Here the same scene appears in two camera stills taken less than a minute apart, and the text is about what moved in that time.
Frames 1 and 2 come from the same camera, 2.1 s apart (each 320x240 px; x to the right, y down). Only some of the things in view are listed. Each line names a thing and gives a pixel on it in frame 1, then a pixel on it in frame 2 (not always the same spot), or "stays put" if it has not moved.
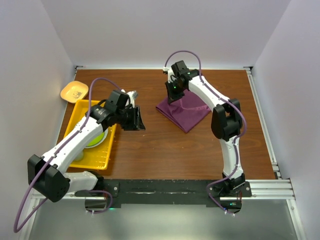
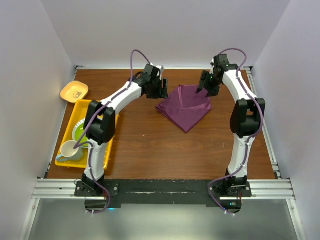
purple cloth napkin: x=186 y=112 stays put
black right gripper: x=172 y=98 → x=205 y=77
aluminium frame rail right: x=263 y=122 stays put
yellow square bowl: x=74 y=91 stays put
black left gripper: x=132 y=126 → x=162 y=93
